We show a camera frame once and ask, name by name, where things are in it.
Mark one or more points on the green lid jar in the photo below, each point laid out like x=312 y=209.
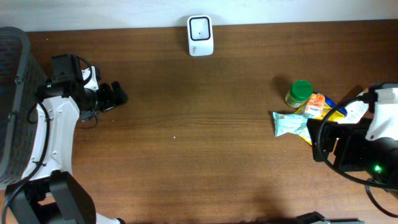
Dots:
x=299 y=93

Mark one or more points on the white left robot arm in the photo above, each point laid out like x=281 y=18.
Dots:
x=48 y=192

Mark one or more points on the orange small carton box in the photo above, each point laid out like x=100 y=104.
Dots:
x=315 y=105

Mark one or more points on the dark grey plastic basket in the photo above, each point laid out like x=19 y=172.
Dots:
x=21 y=74

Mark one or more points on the teal wipes packet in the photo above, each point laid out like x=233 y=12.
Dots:
x=291 y=123

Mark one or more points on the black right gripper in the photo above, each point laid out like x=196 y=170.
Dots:
x=342 y=133

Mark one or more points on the white tube with cork cap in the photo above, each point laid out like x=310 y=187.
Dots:
x=355 y=111

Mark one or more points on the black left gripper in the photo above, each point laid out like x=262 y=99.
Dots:
x=108 y=99

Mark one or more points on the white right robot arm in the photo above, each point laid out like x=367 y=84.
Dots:
x=385 y=153

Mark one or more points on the white barcode scanner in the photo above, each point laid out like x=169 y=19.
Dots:
x=200 y=36

